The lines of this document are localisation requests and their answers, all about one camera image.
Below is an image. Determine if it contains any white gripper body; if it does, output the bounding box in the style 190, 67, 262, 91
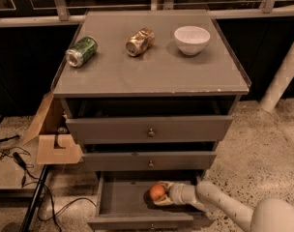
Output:
169, 183, 197, 205

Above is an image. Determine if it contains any orange fruit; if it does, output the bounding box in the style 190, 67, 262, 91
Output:
149, 184, 165, 201

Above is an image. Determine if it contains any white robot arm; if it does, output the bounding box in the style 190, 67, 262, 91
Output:
149, 181, 294, 232

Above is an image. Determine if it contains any grey bottom drawer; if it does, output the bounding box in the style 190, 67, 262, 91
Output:
88, 170, 213, 232

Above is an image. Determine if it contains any grey drawer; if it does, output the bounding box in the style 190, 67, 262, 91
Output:
88, 170, 213, 232
82, 142, 217, 171
62, 96, 236, 144

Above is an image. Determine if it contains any grey middle drawer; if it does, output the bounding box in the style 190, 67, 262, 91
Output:
82, 142, 217, 171

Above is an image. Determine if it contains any grey top drawer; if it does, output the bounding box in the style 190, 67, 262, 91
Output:
62, 96, 236, 144

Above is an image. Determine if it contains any grey drawer cabinet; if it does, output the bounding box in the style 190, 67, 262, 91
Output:
51, 10, 252, 232

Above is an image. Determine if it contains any black metal floor bar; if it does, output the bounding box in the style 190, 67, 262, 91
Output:
19, 165, 49, 232

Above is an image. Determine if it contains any white ceramic bowl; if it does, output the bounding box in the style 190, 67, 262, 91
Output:
174, 26, 211, 56

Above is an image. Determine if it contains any crushed gold soda can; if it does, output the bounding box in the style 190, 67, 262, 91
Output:
126, 27, 155, 57

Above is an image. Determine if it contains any white slanted pole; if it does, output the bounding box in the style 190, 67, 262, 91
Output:
259, 42, 294, 112

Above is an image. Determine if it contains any green soda can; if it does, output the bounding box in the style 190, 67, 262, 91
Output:
65, 37, 98, 68

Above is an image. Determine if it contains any black tool on floor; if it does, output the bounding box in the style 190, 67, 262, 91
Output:
0, 134, 20, 143

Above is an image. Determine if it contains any black cable on floor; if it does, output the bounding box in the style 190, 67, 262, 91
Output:
0, 146, 98, 232

